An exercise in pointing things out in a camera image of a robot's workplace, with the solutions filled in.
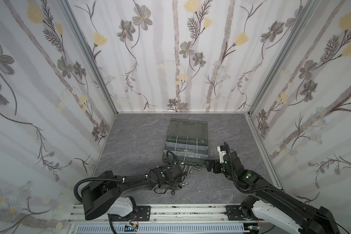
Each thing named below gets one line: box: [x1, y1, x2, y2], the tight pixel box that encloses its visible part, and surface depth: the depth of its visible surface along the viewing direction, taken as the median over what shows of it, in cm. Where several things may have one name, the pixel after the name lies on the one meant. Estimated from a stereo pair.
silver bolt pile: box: [182, 164, 201, 176], surface depth 91 cm
